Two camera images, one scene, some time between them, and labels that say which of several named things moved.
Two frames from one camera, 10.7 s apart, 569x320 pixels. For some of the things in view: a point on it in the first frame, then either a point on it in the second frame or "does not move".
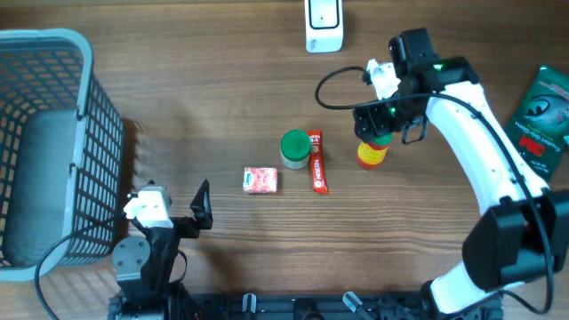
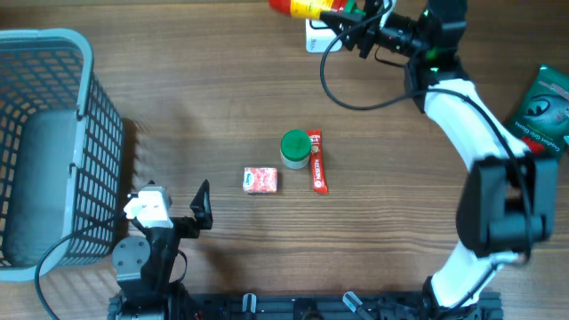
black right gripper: x=373 y=113 to x=364 y=27
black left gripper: x=191 y=228 does not move
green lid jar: x=295 y=148 does not move
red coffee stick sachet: x=317 y=162 does not move
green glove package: x=540 y=123 does not move
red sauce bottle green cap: x=371 y=156 to x=314 y=9
